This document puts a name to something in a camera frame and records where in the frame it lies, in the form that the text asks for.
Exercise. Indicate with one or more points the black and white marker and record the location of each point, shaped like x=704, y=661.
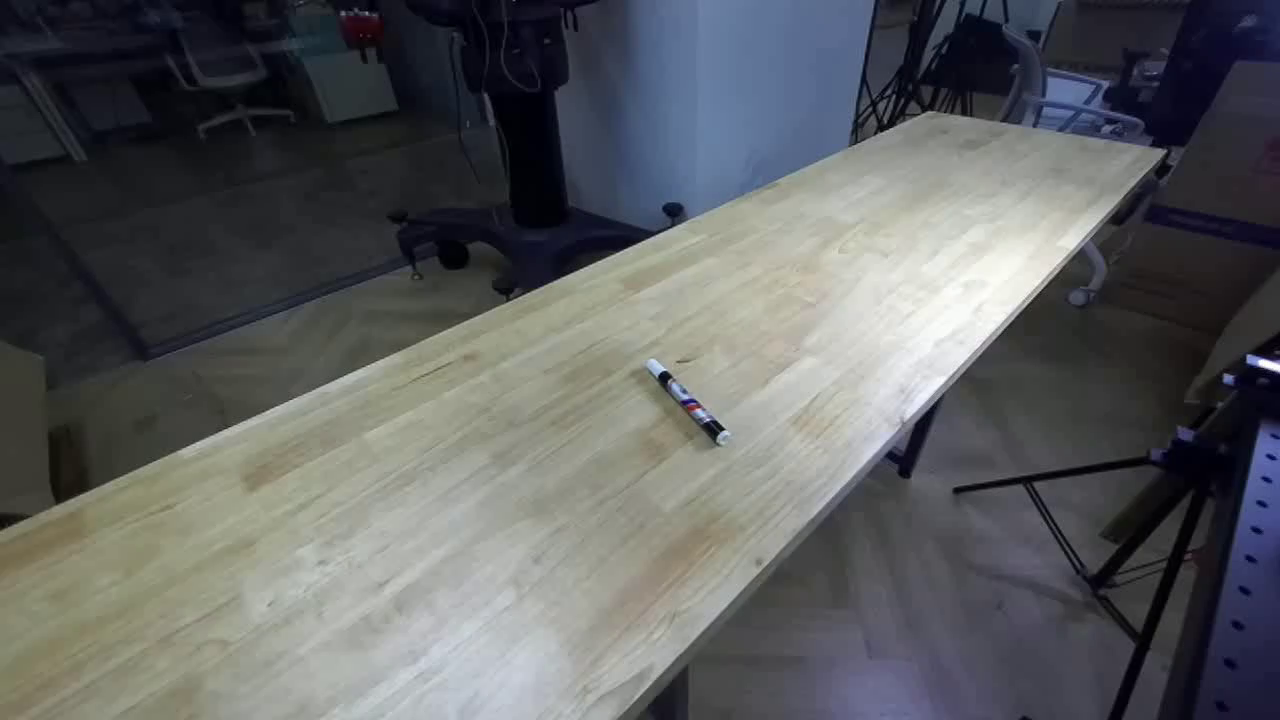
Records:
x=691, y=403

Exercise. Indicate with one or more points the white office chair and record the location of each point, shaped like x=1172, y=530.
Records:
x=212, y=63

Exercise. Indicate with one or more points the cardboard box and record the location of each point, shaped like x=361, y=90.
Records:
x=1215, y=230

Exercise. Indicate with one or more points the perforated metal rack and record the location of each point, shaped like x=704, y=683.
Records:
x=1242, y=661

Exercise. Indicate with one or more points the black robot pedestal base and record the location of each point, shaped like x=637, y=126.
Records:
x=519, y=56

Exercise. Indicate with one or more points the black camera tripod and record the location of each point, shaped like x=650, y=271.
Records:
x=1191, y=471

